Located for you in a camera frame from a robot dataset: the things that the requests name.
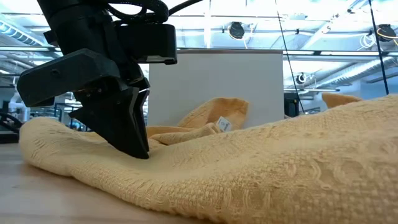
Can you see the long straight black pole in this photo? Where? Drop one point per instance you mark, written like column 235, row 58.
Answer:
column 377, row 46

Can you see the silver ventilation duct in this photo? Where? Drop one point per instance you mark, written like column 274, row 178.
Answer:
column 357, row 71

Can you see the grey ceiling duct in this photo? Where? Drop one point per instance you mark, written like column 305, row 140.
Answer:
column 18, row 34

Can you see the beige fabric storage box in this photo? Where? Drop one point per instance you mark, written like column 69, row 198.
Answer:
column 217, row 77

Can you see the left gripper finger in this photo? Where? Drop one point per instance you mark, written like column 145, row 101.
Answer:
column 115, row 121
column 140, row 109

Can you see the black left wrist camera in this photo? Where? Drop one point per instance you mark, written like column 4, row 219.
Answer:
column 149, row 42

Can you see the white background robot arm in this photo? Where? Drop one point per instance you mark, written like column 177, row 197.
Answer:
column 15, row 105

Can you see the mustard yellow towel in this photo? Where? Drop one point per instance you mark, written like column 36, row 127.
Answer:
column 248, row 171

